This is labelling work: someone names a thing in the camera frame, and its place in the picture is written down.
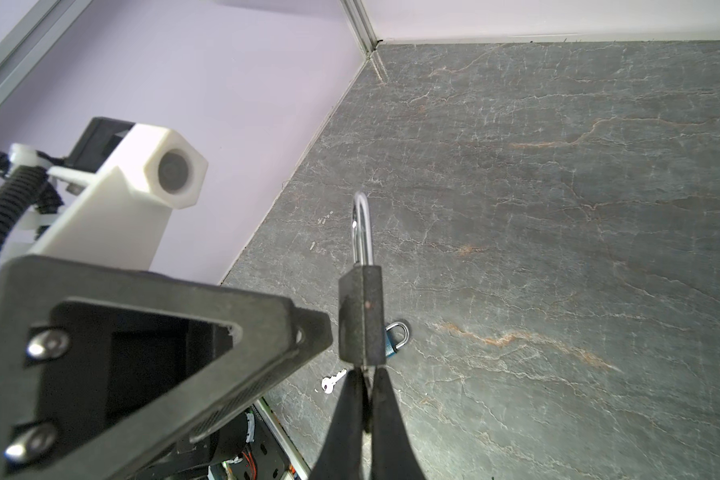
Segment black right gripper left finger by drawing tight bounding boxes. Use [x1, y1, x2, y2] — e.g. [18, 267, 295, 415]
[309, 369, 369, 480]

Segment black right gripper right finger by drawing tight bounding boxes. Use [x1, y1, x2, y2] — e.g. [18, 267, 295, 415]
[371, 367, 425, 480]

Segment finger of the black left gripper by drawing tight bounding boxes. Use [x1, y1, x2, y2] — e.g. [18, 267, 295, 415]
[0, 256, 332, 479]

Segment dark grey padlock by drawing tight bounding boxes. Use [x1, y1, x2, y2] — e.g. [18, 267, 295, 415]
[338, 192, 386, 367]

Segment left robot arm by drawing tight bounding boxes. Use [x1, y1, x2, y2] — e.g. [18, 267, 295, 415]
[0, 166, 332, 479]

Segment blue padlock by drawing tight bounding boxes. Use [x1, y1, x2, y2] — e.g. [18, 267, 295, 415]
[385, 320, 411, 358]

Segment small silver key with ring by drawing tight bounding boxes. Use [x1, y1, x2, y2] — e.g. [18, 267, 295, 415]
[321, 369, 348, 395]

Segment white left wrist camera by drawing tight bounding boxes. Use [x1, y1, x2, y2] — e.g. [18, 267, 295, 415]
[0, 123, 208, 271]

